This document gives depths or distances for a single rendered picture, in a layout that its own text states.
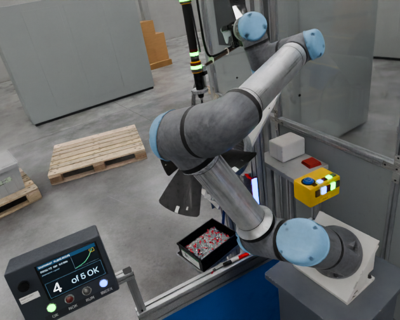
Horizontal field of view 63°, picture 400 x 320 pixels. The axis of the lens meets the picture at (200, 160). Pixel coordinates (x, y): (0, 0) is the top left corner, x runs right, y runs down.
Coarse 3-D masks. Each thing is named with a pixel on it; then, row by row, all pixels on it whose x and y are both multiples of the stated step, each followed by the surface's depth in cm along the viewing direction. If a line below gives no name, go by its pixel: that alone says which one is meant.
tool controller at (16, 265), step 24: (72, 240) 97; (96, 240) 95; (24, 264) 89; (48, 264) 90; (72, 264) 93; (96, 264) 96; (24, 288) 88; (72, 288) 94; (96, 288) 97; (24, 312) 90; (48, 312) 92
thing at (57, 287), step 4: (56, 280) 92; (60, 280) 92; (44, 284) 91; (48, 284) 91; (52, 284) 91; (56, 284) 92; (60, 284) 92; (64, 284) 93; (48, 288) 91; (52, 288) 92; (56, 288) 92; (60, 288) 92; (64, 288) 93; (48, 292) 91; (52, 292) 92; (56, 292) 92; (60, 292) 93; (64, 292) 93; (52, 296) 92; (56, 296) 92
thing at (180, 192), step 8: (176, 176) 156; (184, 176) 155; (192, 176) 154; (168, 184) 157; (176, 184) 155; (184, 184) 154; (192, 184) 154; (200, 184) 153; (168, 192) 156; (176, 192) 154; (184, 192) 153; (192, 192) 153; (200, 192) 152; (160, 200) 158; (168, 200) 156; (176, 200) 154; (184, 200) 153; (192, 200) 152; (200, 200) 151; (168, 208) 155; (184, 208) 152; (192, 208) 151; (192, 216) 150
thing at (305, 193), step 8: (320, 168) 140; (304, 176) 137; (312, 176) 136; (320, 176) 135; (336, 176) 134; (296, 184) 135; (304, 184) 132; (320, 184) 130; (328, 184) 132; (296, 192) 138; (304, 192) 132; (312, 192) 129; (320, 192) 131; (328, 192) 134; (336, 192) 136; (304, 200) 134; (312, 200) 131; (320, 200) 133
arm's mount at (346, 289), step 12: (324, 216) 102; (348, 228) 96; (360, 240) 93; (372, 240) 90; (372, 252) 89; (372, 264) 93; (312, 276) 99; (324, 276) 96; (360, 276) 90; (372, 276) 96; (324, 288) 96; (336, 288) 93; (348, 288) 91; (360, 288) 93; (348, 300) 90
